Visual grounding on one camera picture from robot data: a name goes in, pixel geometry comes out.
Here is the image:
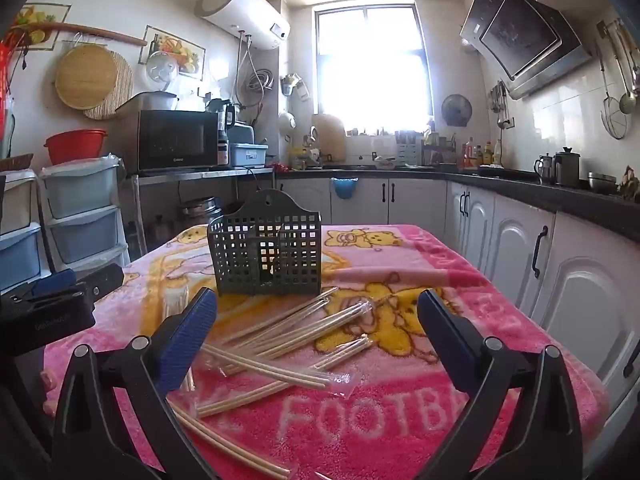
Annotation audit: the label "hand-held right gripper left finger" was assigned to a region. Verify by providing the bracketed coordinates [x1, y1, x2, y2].
[51, 286, 219, 480]

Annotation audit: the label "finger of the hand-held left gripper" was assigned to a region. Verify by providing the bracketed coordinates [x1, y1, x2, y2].
[22, 268, 77, 297]
[75, 263, 125, 302]

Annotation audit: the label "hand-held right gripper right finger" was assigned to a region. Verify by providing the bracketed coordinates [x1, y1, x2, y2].
[416, 288, 585, 480]

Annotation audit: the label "grey perforated utensil basket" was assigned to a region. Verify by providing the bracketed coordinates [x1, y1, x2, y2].
[206, 187, 323, 297]

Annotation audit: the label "pile of chopsticks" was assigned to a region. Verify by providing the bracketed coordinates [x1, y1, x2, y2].
[167, 285, 381, 478]

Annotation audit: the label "hanging kitchen utensils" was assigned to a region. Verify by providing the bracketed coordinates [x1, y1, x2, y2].
[487, 80, 508, 128]

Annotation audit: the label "pale plastic drawer unit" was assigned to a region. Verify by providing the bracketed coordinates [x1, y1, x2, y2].
[39, 155, 132, 281]
[0, 167, 51, 293]

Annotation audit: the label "pink printed blanket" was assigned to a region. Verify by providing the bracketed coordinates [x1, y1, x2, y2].
[42, 224, 608, 480]

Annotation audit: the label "white kitchen base cabinets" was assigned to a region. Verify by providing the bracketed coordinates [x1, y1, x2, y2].
[235, 175, 640, 411]

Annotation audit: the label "stacked metal pots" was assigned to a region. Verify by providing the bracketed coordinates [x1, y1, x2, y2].
[180, 197, 223, 226]

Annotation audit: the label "wicker basket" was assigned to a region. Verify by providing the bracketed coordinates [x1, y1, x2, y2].
[0, 153, 35, 173]

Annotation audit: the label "red plastic basin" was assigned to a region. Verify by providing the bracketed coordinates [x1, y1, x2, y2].
[44, 129, 108, 166]

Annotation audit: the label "metal shelf table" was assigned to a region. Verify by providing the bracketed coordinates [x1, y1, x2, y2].
[127, 165, 276, 261]

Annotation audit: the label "black microwave oven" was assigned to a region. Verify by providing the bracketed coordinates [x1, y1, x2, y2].
[116, 109, 231, 173]

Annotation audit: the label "round straw mat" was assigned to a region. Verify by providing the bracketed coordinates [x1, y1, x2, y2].
[82, 50, 135, 121]

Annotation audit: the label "blue hanging bin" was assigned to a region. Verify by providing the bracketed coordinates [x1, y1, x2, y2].
[330, 177, 362, 203]

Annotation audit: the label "pale plastic basin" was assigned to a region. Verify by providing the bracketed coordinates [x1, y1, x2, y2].
[131, 91, 180, 111]

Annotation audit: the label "blue plastic box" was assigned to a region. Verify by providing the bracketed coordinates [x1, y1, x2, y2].
[229, 142, 269, 167]

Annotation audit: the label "row of condiment bottles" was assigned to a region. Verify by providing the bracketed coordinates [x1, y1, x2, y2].
[462, 136, 503, 168]

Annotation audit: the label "teal cutlery rack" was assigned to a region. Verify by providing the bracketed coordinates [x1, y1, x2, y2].
[396, 132, 423, 165]

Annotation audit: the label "dark dish rack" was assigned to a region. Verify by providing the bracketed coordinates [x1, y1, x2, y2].
[422, 132, 458, 165]

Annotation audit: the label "grey small appliance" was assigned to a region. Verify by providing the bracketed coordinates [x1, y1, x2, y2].
[227, 121, 256, 147]

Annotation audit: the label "metal kettle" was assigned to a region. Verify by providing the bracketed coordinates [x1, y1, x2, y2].
[534, 152, 557, 183]

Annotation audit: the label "round bamboo tray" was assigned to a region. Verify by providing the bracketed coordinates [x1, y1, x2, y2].
[55, 43, 119, 109]

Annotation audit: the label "dark electric kettle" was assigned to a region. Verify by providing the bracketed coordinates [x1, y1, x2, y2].
[206, 97, 237, 133]

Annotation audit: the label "red net bag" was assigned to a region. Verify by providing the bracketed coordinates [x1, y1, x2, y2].
[0, 40, 16, 151]

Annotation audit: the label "white round plastic cover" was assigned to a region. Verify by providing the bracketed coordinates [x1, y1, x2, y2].
[146, 51, 180, 92]

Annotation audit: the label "metal bowl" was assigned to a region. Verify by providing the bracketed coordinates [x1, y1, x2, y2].
[586, 172, 618, 195]

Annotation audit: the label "beige cutting board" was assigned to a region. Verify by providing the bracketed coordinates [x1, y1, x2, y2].
[311, 114, 347, 158]

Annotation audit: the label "pile of ginger roots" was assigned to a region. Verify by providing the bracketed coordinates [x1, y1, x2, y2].
[619, 167, 640, 198]

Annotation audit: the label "long wooden pole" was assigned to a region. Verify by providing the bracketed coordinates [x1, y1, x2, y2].
[12, 22, 148, 47]

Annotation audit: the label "hanging plastic holder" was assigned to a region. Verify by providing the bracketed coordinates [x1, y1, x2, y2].
[281, 72, 311, 101]

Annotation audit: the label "metal skimmer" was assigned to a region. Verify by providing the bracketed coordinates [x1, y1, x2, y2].
[597, 50, 628, 140]

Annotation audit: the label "kitchen window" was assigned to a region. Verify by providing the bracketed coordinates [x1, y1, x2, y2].
[314, 4, 430, 133]

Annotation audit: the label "white water heater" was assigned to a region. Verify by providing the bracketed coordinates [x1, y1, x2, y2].
[195, 0, 292, 51]

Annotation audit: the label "metal ladle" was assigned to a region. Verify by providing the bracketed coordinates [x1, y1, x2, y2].
[612, 25, 638, 116]

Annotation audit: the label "black range hood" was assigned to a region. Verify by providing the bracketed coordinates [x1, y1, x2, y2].
[459, 0, 593, 101]

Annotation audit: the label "round wall fan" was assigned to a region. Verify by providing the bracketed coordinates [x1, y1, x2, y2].
[441, 94, 473, 127]

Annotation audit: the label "fruit wall poster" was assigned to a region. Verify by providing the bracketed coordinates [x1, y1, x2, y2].
[10, 2, 72, 52]
[141, 25, 207, 81]

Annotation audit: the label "coiled hose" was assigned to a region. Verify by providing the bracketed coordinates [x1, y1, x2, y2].
[245, 67, 276, 98]

